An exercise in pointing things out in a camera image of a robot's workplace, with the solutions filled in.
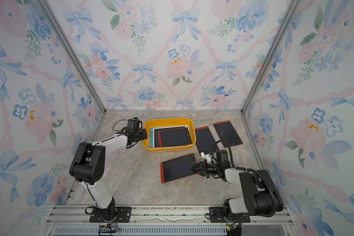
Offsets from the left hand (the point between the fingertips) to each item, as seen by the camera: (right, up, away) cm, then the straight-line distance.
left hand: (146, 132), depth 99 cm
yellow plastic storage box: (+11, +7, +9) cm, 16 cm away
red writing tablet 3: (+18, -4, +2) cm, 19 cm away
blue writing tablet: (+6, -7, +1) cm, 10 cm away
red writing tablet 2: (+40, -6, +4) cm, 41 cm away
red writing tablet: (+57, 0, +12) cm, 59 cm away
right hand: (+29, -16, -13) cm, 36 cm away
